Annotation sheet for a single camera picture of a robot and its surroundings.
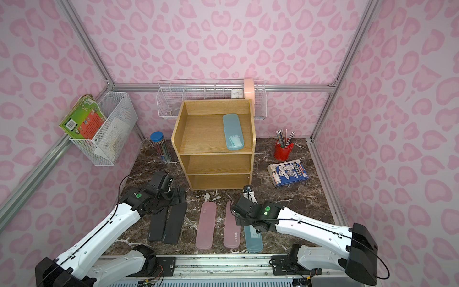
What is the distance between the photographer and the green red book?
67 cm

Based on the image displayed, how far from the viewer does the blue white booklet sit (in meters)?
1.00

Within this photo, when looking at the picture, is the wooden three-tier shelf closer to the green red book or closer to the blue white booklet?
the blue white booklet

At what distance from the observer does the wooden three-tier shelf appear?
2.44 feet
